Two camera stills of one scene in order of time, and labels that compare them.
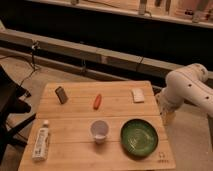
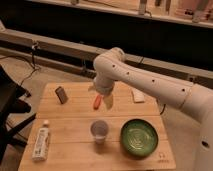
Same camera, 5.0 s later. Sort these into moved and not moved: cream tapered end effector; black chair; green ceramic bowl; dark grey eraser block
Moved: cream tapered end effector
Not moved: black chair; dark grey eraser block; green ceramic bowl
